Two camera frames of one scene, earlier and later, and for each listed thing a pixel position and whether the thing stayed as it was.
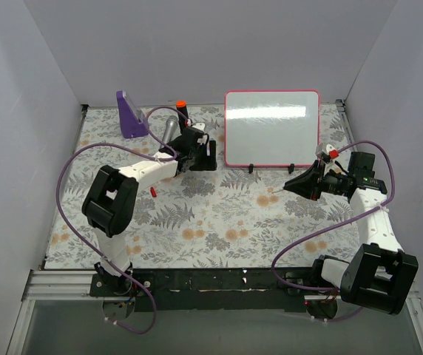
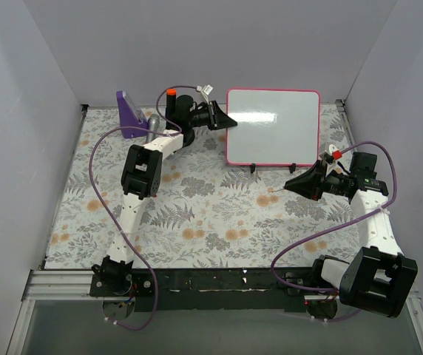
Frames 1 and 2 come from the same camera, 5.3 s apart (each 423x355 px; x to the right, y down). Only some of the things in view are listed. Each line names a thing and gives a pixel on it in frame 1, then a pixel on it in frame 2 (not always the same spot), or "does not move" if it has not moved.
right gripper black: [317, 186] does not move
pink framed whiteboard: [274, 128] does not move
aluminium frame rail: [62, 285] does not move
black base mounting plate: [217, 289] does not move
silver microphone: [171, 126] -> [153, 124]
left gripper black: [205, 156] -> [213, 115]
